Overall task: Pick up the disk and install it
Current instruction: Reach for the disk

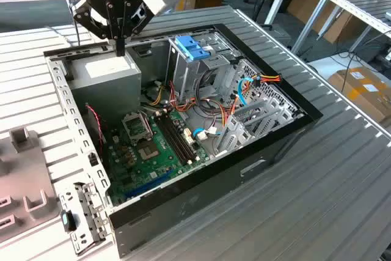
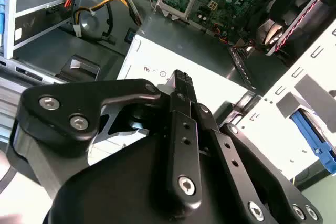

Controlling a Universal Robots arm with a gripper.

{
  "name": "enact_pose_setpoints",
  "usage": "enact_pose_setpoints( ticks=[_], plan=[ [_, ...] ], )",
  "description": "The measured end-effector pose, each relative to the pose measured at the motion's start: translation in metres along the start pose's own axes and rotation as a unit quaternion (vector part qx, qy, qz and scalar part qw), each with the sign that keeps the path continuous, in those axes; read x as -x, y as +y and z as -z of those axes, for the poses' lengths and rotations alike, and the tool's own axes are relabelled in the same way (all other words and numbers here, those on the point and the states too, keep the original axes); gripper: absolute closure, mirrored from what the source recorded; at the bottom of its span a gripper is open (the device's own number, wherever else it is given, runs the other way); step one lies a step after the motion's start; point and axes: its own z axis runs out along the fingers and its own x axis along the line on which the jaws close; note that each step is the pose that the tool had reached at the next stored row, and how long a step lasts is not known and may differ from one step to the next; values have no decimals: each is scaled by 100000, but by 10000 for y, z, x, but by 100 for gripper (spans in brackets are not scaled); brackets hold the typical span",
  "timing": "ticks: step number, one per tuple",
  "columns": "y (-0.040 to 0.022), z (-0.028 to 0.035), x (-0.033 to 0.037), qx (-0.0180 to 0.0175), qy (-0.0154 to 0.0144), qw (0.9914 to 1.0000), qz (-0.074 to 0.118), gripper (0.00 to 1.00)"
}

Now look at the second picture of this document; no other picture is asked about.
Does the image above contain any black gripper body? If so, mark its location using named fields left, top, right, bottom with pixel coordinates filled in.
left=45, top=129, right=253, bottom=224

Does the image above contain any hard disk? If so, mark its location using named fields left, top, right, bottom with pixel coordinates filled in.
left=290, top=108, right=336, bottom=175

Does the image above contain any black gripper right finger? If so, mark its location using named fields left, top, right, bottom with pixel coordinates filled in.
left=184, top=72, right=324, bottom=224

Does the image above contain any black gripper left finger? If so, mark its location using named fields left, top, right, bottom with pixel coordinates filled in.
left=19, top=69, right=203, bottom=205

